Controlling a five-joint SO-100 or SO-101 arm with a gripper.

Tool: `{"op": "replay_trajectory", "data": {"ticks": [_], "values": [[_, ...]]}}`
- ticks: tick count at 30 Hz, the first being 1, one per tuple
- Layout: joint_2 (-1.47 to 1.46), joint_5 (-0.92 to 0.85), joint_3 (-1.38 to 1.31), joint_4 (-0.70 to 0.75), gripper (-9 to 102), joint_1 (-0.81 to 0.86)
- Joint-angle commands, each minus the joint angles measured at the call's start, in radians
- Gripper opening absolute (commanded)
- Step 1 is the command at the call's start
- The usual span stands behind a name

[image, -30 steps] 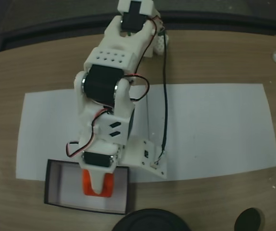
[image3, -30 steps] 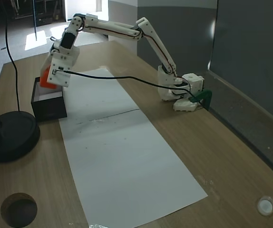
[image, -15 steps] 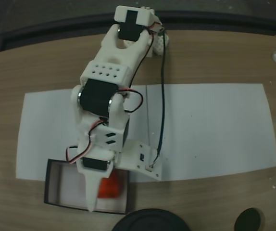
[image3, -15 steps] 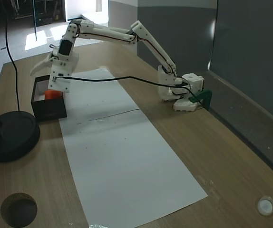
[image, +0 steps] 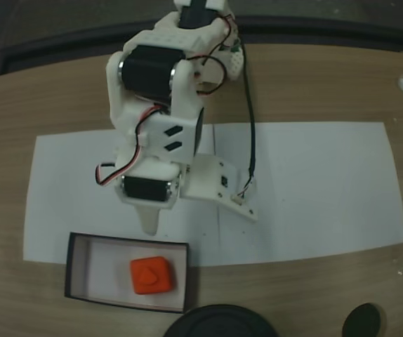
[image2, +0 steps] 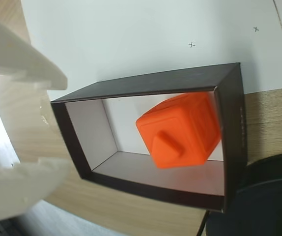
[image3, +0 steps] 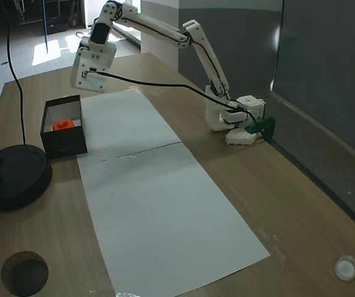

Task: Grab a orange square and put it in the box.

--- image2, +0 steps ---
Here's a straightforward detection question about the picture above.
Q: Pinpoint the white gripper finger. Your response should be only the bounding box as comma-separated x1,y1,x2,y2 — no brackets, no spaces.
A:
0,157,72,225
0,11,69,90

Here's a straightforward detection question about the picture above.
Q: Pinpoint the orange cube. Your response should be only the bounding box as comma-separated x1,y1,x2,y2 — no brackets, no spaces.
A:
135,91,223,170

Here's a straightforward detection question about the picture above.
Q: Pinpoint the brown cardboard box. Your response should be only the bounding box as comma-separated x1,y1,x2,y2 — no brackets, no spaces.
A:
50,62,249,214

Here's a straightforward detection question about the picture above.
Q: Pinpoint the black round stand base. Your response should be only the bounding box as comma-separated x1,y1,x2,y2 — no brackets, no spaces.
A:
204,152,282,236

